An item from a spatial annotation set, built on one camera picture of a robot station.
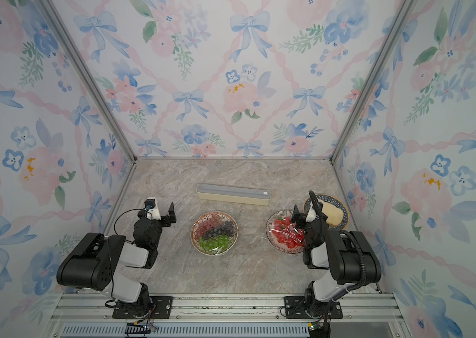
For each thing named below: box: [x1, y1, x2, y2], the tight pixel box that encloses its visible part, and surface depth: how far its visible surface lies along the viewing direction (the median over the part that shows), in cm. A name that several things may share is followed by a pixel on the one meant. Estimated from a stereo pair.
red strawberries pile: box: [271, 216, 306, 249], surface depth 90 cm
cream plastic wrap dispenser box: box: [195, 183, 272, 206], surface depth 105 cm
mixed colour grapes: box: [195, 213, 236, 254], surface depth 90 cm
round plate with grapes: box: [190, 211, 239, 256], surface depth 90 cm
